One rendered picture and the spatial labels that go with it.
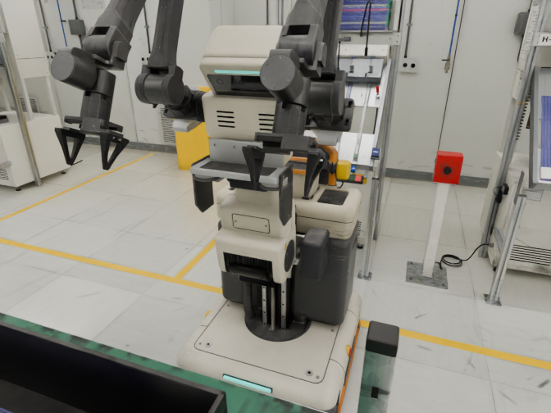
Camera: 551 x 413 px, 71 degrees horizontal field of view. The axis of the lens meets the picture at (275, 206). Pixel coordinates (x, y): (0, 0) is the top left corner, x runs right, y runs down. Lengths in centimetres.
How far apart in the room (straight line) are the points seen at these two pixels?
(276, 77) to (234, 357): 113
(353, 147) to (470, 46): 205
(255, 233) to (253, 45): 54
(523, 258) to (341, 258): 154
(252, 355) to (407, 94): 309
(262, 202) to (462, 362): 129
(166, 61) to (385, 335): 87
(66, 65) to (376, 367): 74
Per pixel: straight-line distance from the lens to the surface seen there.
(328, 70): 90
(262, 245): 115
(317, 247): 125
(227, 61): 99
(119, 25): 95
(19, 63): 437
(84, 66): 87
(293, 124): 67
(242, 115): 106
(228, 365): 151
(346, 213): 136
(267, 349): 155
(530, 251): 273
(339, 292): 152
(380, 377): 43
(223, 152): 109
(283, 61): 63
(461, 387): 197
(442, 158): 225
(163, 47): 110
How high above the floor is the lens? 136
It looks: 24 degrees down
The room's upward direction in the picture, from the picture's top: straight up
